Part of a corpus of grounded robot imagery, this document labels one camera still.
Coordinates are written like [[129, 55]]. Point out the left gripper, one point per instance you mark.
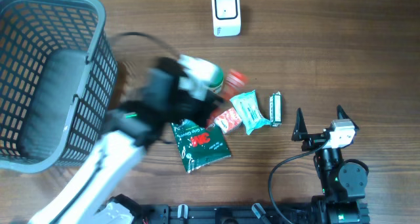
[[212, 102]]

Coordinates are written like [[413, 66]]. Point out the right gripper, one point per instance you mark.
[[313, 140]]

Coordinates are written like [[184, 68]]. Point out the green lid jar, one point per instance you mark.
[[216, 83]]

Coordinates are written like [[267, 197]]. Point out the green 3M gloves package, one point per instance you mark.
[[199, 146]]

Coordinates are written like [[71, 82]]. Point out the red white small packet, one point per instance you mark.
[[228, 121]]

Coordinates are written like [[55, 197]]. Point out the green white gum pack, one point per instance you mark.
[[275, 103]]

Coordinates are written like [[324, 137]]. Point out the red Nescafe stick sachet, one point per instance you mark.
[[232, 84]]

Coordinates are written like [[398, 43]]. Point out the teal wet wipes pack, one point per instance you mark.
[[246, 105]]

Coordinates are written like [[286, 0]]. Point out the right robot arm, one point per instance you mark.
[[343, 181]]

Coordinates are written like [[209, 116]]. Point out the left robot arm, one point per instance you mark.
[[128, 133]]

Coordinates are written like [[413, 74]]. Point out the white barcode scanner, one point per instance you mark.
[[227, 20]]

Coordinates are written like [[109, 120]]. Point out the grey plastic basket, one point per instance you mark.
[[58, 74]]

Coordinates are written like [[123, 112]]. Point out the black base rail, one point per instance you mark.
[[292, 213]]

